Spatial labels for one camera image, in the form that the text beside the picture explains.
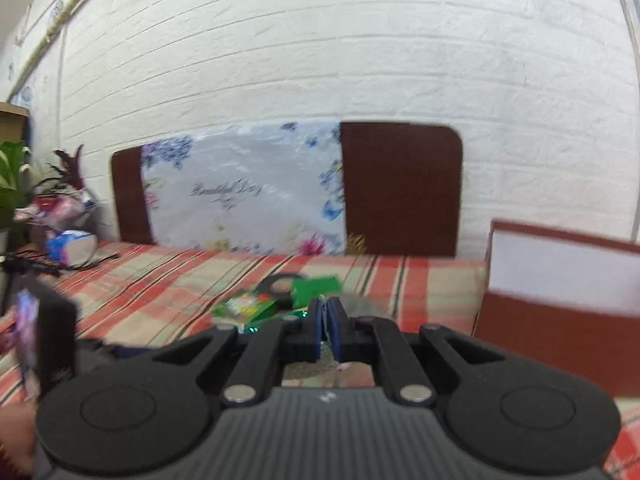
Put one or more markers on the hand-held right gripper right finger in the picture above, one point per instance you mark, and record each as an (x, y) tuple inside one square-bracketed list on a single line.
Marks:
[(336, 332)]

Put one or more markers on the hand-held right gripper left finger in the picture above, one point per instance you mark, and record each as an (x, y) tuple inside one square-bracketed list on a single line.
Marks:
[(317, 332)]

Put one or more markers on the green tape roll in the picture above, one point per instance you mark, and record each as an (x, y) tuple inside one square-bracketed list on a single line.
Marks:
[(315, 287)]

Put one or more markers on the black tape roll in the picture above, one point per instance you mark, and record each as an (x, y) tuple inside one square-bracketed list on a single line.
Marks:
[(272, 285)]

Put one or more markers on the green snack packet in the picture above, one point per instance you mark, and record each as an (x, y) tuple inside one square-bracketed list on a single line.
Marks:
[(245, 307)]

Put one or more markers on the brown box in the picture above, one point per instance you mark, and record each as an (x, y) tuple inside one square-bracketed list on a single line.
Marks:
[(550, 335)]

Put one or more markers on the blue and white packet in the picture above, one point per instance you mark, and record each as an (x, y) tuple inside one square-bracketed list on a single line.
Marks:
[(72, 247)]

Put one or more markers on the red plaid blanket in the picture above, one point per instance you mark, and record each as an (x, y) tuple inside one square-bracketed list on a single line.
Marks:
[(150, 280)]

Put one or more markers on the basket of wrapped goods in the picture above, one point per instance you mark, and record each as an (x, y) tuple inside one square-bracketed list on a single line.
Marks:
[(50, 210)]

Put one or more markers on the brown wooden headboard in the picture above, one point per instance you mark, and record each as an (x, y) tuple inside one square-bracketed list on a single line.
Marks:
[(400, 185)]

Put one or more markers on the floral printed plastic bag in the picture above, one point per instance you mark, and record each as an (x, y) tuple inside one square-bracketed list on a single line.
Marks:
[(240, 190)]

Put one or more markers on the green leafy plant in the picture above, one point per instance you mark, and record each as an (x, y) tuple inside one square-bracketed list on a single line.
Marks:
[(11, 175)]

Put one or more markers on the dark red feathery plant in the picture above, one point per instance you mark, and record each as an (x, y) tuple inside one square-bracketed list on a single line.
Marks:
[(70, 165)]

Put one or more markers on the cardboard box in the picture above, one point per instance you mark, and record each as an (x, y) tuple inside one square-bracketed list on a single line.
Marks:
[(11, 120)]

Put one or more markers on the wall trim strip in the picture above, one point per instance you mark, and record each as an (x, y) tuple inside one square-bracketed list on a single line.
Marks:
[(65, 17)]

